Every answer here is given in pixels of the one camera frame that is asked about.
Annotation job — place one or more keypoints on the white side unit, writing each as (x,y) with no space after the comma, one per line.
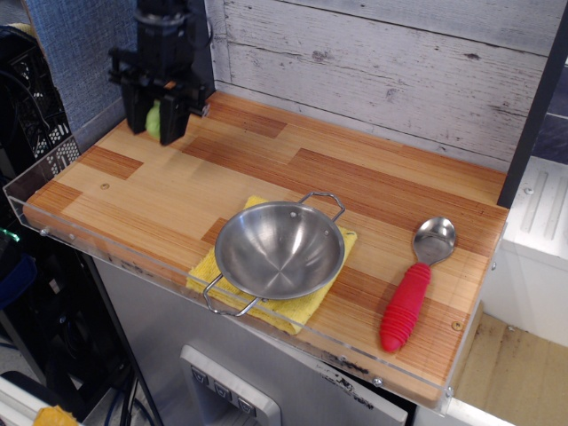
(526,286)

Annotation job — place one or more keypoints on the clear acrylic edge guard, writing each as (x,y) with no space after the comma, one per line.
(130,200)

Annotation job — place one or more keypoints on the green toy broccoli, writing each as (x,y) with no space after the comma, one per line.
(153,120)

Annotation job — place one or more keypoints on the left dark frame post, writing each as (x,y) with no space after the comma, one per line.
(192,70)

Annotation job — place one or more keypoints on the red handled metal spoon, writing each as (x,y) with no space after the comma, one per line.
(433,243)

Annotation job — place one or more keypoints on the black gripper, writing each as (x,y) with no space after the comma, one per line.
(144,74)

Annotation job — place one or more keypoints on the dark frame post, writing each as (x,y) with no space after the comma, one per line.
(192,70)
(543,96)

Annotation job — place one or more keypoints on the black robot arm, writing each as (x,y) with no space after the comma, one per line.
(169,76)

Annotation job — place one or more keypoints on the black perforated crate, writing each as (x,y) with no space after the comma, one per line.
(34,124)

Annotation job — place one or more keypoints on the right dark frame post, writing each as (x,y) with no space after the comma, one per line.
(543,96)

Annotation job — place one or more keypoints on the blue fabric partition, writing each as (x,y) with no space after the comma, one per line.
(75,37)

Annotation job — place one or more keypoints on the grey button panel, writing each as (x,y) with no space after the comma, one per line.
(223,398)

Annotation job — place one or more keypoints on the steel bowl with handles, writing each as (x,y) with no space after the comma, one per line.
(280,250)

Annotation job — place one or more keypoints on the stainless toy cabinet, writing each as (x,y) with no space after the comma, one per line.
(158,320)

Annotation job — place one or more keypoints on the yellow cloth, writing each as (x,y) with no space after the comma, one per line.
(289,316)

